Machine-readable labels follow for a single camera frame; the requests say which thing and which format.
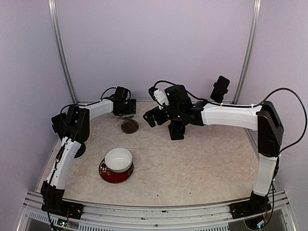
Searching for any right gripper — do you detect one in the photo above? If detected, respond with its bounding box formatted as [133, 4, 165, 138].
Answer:
[143, 104, 182, 127]

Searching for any round-base plate phone stand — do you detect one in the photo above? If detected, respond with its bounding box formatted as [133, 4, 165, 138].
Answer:
[121, 115, 139, 134]

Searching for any black folding phone stand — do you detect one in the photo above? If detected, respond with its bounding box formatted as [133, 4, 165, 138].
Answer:
[168, 121, 186, 141]

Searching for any black pole phone stand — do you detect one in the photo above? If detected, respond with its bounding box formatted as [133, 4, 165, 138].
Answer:
[61, 113, 86, 158]
[210, 82, 229, 103]

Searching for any silver-edged black smartphone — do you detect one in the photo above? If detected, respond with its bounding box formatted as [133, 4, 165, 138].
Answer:
[51, 114, 64, 140]

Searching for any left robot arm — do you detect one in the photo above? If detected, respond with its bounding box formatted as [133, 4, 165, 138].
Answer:
[40, 86, 136, 215]

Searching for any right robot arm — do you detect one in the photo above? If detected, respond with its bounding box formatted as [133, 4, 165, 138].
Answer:
[143, 85, 284, 214]

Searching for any white ceramic bowl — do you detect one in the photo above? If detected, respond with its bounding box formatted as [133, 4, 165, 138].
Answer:
[105, 148, 133, 173]

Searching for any red floral plate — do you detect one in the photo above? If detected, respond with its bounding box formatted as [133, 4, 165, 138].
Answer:
[99, 159, 134, 184]

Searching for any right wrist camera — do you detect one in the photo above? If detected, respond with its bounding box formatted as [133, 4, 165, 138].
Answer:
[148, 87, 169, 106]

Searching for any left camera cable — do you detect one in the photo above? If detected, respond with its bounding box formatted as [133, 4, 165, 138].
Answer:
[100, 87, 117, 102]

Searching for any camera cable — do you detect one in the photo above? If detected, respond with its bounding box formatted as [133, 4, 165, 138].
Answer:
[261, 88, 305, 154]
[100, 87, 117, 102]

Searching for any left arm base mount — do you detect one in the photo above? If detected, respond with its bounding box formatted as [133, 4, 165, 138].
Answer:
[40, 187, 84, 220]

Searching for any left aluminium frame post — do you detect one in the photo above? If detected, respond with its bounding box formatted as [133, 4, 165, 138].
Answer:
[48, 0, 78, 103]

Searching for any aluminium frame post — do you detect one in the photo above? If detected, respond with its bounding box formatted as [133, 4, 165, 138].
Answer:
[232, 0, 262, 104]
[48, 0, 78, 103]

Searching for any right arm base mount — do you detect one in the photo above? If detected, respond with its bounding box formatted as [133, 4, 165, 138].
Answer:
[230, 191, 272, 219]

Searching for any right aluminium frame post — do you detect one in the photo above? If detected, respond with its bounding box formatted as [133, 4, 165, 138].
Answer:
[232, 0, 262, 104]

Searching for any right camera cable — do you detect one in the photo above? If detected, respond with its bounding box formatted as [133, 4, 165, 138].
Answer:
[261, 88, 305, 154]

